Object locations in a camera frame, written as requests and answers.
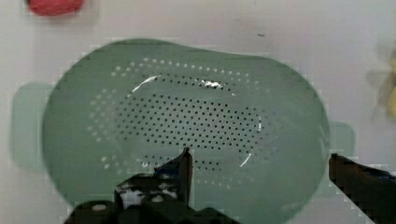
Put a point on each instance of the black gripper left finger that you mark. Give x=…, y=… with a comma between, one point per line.
x=172, y=179

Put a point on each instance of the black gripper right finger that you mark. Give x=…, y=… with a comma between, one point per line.
x=372, y=190

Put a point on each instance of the green plastic strainer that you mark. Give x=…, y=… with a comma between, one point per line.
x=256, y=129

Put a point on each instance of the yellow toy garlic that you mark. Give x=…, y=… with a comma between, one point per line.
x=386, y=90

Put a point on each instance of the red toy strawberry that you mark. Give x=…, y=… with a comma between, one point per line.
x=54, y=7

